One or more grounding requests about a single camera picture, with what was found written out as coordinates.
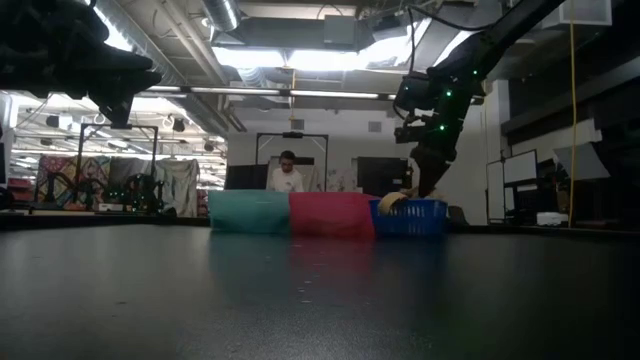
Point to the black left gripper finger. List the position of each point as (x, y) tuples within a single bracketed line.
[(125, 95)]

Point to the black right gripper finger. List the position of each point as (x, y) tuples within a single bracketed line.
[(431, 175)]

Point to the wide tan rubber band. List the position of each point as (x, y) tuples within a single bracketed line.
[(390, 202)]

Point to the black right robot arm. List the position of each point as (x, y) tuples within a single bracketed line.
[(500, 40)]

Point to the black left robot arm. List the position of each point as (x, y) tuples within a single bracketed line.
[(45, 20)]

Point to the black square panel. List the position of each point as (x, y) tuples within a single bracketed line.
[(382, 175)]

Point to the blue slotted plastic basket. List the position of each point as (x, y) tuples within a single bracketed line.
[(410, 220)]

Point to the white board on stand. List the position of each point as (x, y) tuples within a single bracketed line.
[(517, 170)]

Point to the colourful patterned cloth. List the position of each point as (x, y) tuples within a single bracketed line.
[(60, 167)]

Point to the background robot with green lights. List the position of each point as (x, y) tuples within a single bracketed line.
[(135, 192)]

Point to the grey hanging cloth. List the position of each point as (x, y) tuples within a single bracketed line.
[(180, 185)]

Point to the pink plastic basket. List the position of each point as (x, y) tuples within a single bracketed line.
[(330, 215)]

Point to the long ceiling light bar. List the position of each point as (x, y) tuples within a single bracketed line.
[(330, 94)]

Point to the small white box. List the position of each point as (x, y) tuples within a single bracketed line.
[(552, 219)]

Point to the grey angled panel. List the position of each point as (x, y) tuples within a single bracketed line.
[(582, 162)]

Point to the grey ceiling box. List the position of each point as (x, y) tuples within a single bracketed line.
[(340, 31)]

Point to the black monitor screen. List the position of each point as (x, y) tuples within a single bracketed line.
[(244, 177)]

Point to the person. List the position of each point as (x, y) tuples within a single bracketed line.
[(286, 181)]

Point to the teal plastic basket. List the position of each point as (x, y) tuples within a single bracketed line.
[(249, 212)]

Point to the tall black frame stand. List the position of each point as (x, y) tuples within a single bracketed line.
[(142, 128)]

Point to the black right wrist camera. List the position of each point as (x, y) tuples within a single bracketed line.
[(415, 95)]

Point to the silver round ceiling duct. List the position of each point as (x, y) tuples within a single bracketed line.
[(222, 14)]

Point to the black metal frame rig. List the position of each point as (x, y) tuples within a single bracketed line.
[(292, 135)]

